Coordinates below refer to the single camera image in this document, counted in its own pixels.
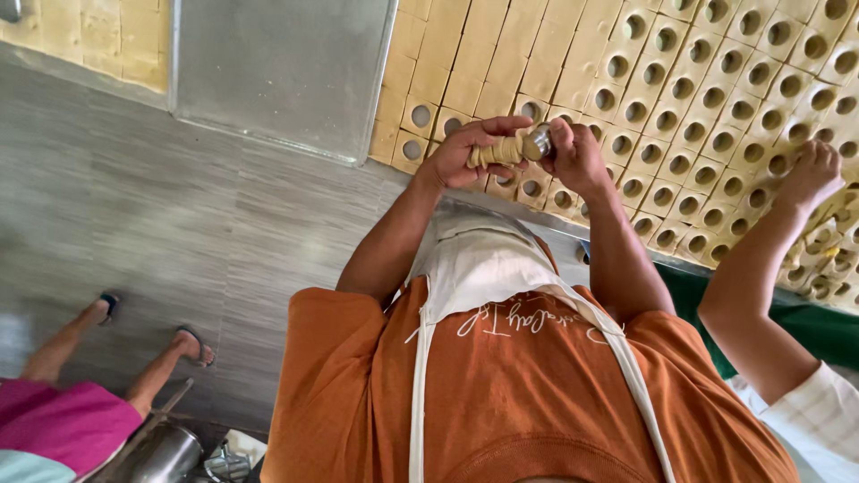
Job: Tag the person's right hand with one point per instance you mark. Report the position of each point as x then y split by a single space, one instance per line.
580 168

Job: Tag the person's left hand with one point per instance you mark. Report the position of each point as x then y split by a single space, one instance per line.
451 164

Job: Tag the person's right fingers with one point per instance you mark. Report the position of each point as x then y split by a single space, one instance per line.
560 137

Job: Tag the person's left fingers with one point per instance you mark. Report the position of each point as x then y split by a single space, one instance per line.
500 127

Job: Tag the round metal dough cutter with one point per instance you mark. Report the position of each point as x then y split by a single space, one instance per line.
538 142

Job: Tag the stack of round dough discs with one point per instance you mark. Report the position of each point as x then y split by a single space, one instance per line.
498 153

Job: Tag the sheet of cut dough squares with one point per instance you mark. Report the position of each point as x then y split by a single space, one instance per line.
671 87

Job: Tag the white apron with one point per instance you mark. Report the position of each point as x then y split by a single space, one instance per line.
483 258

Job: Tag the empty metal baking tray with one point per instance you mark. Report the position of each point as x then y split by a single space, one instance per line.
282 74

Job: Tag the orange shirt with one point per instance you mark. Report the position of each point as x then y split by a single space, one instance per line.
530 402

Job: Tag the pile of holed dough squares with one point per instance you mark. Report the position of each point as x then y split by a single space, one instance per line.
825 261

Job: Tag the green cloth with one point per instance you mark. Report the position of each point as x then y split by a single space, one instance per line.
812 329

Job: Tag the black sandal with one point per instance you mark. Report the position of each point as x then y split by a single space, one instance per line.
198 345
109 305

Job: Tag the metal utensil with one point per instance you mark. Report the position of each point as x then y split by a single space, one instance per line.
228 464

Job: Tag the steel pot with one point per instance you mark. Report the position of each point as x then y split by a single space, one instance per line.
164 456

